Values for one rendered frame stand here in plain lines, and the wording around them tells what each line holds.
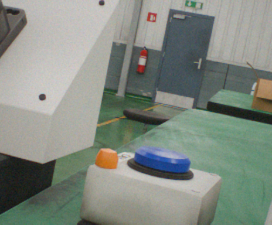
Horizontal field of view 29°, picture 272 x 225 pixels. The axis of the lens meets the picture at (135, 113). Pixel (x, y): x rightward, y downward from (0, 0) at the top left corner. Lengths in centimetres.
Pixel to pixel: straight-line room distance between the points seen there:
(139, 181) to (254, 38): 1111
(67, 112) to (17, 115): 6
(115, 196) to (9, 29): 37
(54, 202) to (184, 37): 1105
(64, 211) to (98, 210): 9
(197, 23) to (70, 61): 1086
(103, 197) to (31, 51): 35
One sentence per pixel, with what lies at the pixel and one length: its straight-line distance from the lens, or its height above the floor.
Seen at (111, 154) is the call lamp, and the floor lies 85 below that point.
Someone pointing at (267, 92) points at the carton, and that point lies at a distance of 256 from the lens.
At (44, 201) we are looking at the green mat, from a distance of 46.
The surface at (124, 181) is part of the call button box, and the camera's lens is 34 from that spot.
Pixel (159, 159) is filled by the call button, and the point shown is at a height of 85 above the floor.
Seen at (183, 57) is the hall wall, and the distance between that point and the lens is 1144.
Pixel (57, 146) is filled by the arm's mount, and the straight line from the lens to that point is 61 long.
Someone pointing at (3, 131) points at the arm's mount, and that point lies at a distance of 60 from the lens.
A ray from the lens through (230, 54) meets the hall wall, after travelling 1140.
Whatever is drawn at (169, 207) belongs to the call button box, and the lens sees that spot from 33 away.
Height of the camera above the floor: 91
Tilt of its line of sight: 6 degrees down
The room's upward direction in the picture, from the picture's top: 11 degrees clockwise
